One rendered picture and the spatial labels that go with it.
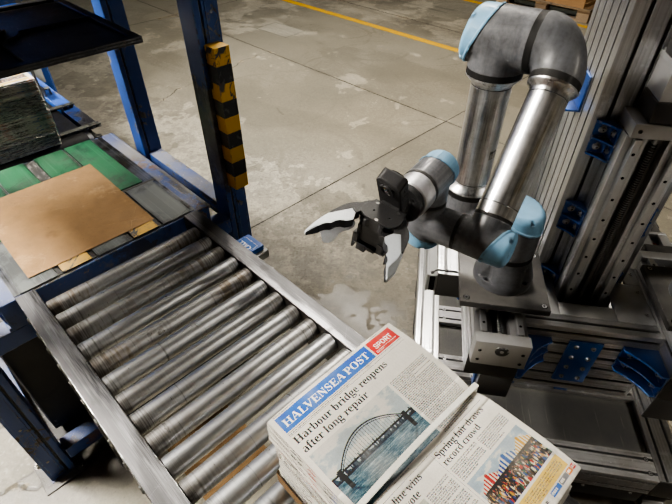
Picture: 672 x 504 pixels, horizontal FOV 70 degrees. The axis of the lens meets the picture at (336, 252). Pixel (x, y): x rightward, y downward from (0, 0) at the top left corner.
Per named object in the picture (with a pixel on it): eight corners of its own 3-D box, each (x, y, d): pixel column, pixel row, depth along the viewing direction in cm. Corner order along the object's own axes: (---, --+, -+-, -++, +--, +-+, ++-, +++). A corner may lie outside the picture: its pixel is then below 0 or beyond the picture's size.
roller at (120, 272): (207, 241, 150) (204, 229, 147) (53, 324, 125) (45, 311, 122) (198, 234, 152) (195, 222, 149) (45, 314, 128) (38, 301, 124)
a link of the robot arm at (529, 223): (525, 270, 116) (541, 226, 107) (473, 249, 122) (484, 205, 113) (541, 244, 123) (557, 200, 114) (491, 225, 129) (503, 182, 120)
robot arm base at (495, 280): (471, 253, 135) (478, 226, 129) (527, 260, 133) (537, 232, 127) (474, 292, 124) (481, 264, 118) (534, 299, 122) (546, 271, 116)
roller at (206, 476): (360, 366, 115) (360, 353, 112) (189, 514, 90) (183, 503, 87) (345, 354, 118) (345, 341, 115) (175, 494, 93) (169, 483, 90)
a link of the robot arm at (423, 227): (444, 263, 97) (453, 220, 89) (396, 242, 102) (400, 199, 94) (461, 242, 102) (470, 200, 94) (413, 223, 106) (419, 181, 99)
